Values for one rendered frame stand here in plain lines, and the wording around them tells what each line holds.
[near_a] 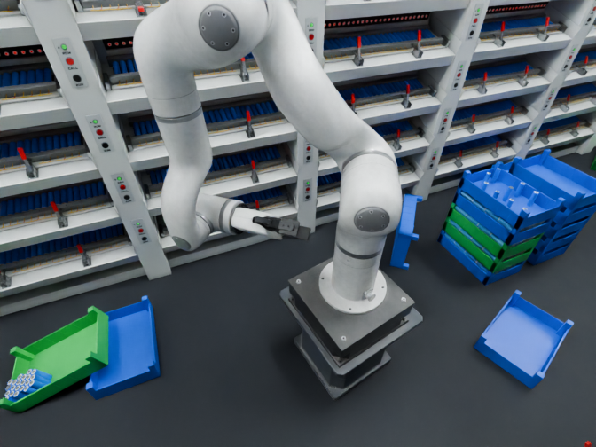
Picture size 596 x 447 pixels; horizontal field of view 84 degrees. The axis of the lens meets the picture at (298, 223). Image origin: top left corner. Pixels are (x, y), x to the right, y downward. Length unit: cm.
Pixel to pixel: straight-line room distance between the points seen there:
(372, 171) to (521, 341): 105
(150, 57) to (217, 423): 101
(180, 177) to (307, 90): 32
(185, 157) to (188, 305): 86
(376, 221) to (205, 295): 99
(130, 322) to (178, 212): 82
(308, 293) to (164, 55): 66
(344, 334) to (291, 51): 65
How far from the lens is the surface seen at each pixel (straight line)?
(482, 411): 134
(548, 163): 193
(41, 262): 162
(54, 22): 113
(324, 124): 60
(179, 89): 66
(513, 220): 145
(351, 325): 91
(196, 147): 70
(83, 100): 118
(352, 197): 62
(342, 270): 85
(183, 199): 72
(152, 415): 128
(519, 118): 226
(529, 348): 154
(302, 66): 59
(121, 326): 149
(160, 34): 62
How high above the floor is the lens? 113
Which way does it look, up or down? 41 degrees down
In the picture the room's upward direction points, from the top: straight up
